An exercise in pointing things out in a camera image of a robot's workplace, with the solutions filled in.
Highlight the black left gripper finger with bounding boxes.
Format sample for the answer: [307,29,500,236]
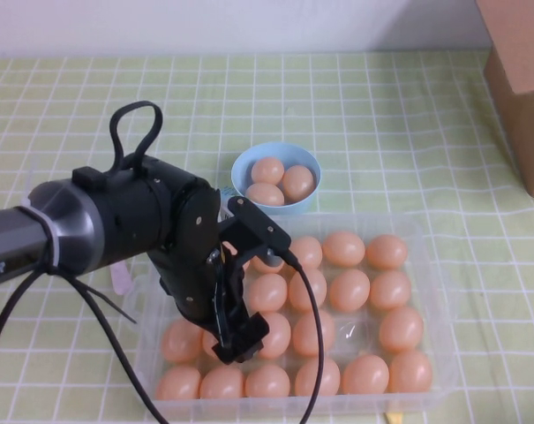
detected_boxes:
[237,310,270,355]
[211,338,244,366]

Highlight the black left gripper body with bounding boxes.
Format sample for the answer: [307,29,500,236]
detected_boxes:
[206,241,252,344]

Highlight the clear plastic egg box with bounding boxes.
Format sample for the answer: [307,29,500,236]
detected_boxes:
[124,213,461,420]

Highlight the brown cardboard box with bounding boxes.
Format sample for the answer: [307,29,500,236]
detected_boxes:
[476,0,534,199]

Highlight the pink plastic knife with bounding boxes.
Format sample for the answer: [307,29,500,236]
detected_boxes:
[109,262,133,296]

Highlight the black zip tie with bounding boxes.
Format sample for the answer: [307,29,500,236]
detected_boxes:
[70,276,139,326]

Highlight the light blue bowl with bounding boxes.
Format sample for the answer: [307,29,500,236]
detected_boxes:
[230,140,324,216]

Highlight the white zip tie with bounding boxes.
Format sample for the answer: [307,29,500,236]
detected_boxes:
[21,197,64,276]

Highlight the green checked tablecloth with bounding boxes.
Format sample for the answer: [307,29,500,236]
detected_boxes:
[0,50,534,424]

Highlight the black camera cable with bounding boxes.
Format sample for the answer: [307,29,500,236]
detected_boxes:
[280,249,325,424]

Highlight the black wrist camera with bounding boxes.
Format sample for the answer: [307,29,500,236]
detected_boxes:
[216,195,293,266]

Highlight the black looped cable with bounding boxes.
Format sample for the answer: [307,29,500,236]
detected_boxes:
[109,100,165,173]

